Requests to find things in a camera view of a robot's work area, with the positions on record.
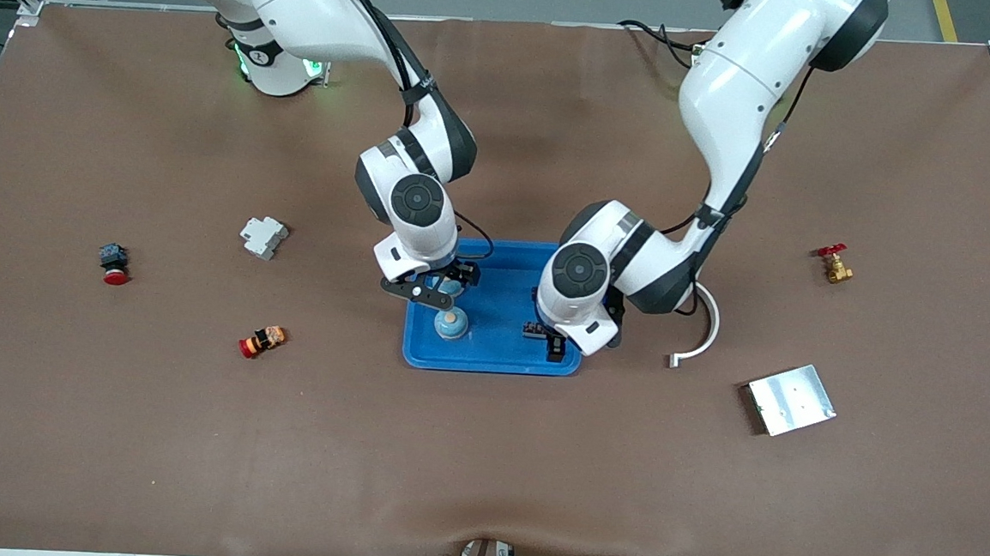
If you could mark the white curved plastic bracket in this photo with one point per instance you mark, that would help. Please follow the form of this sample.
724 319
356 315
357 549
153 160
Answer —
713 326

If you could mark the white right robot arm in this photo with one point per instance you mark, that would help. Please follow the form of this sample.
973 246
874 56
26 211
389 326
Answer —
305 8

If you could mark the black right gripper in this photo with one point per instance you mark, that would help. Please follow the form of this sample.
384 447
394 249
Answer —
462 272

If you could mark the silver metal plate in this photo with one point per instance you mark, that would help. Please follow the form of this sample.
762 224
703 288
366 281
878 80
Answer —
792 401

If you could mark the white circuit breaker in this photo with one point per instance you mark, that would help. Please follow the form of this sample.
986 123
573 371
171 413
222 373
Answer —
262 238

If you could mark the red yellow emergency stop button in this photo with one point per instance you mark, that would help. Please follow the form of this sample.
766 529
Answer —
263 341

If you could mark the black ribbed capacitor block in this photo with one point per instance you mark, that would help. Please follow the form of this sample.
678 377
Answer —
531 330

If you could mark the brown table mat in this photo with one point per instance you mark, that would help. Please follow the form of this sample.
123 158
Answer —
483 466

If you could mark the red push button black base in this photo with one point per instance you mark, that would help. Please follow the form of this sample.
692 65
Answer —
114 259

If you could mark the blue plastic tray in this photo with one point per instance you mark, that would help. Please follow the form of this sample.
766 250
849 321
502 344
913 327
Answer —
491 346

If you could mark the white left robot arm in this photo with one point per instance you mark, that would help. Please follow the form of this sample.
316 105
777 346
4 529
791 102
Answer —
730 86

